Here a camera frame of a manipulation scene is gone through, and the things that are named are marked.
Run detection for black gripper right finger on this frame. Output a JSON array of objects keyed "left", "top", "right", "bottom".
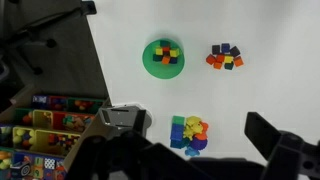
[{"left": 244, "top": 111, "right": 320, "bottom": 180}]

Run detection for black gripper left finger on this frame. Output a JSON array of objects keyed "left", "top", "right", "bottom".
[{"left": 64, "top": 109, "right": 214, "bottom": 180}]

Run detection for light blue toy piece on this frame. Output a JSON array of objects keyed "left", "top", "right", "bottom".
[{"left": 184, "top": 147, "right": 201, "bottom": 158}]

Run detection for yellow toy pieces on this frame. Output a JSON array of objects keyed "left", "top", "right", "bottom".
[{"left": 182, "top": 115, "right": 204, "bottom": 141}]

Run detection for purple toy piece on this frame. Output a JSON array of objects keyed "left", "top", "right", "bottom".
[{"left": 189, "top": 137, "right": 209, "bottom": 151}]

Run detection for orange toy piece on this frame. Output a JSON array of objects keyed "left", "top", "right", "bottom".
[{"left": 194, "top": 121, "right": 210, "bottom": 141}]

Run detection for colourful printed toy box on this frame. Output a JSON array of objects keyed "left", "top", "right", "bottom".
[{"left": 9, "top": 151, "right": 68, "bottom": 180}]

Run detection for green plastic bowl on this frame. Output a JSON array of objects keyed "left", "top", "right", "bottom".
[{"left": 142, "top": 38, "right": 186, "bottom": 80}]

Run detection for small dark purple block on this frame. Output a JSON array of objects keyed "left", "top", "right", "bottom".
[
  {"left": 211, "top": 44, "right": 222, "bottom": 55},
  {"left": 229, "top": 45, "right": 241, "bottom": 58}
]

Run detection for small blue toy block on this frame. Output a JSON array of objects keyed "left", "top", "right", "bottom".
[{"left": 221, "top": 42, "right": 231, "bottom": 54}]

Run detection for large blue building brick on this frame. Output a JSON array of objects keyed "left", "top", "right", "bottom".
[
  {"left": 169, "top": 139, "right": 186, "bottom": 150},
  {"left": 170, "top": 123, "right": 186, "bottom": 141}
]

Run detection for red plastic bin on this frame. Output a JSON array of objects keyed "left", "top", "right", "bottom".
[{"left": 52, "top": 111, "right": 97, "bottom": 134}]

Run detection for large green building brick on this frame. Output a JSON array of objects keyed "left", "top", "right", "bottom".
[{"left": 172, "top": 115, "right": 186, "bottom": 126}]

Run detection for green plastic bin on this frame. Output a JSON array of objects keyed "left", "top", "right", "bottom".
[{"left": 66, "top": 97, "right": 105, "bottom": 115}]

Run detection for yellow plastic bin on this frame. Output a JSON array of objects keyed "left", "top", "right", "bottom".
[
  {"left": 12, "top": 126, "right": 36, "bottom": 150},
  {"left": 32, "top": 109, "right": 54, "bottom": 130},
  {"left": 33, "top": 129, "right": 82, "bottom": 157}
]

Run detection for cardboard box of toys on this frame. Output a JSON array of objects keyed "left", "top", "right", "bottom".
[{"left": 0, "top": 83, "right": 113, "bottom": 180}]

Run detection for black office chair base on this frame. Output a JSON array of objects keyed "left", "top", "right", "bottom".
[{"left": 0, "top": 0, "right": 98, "bottom": 77}]

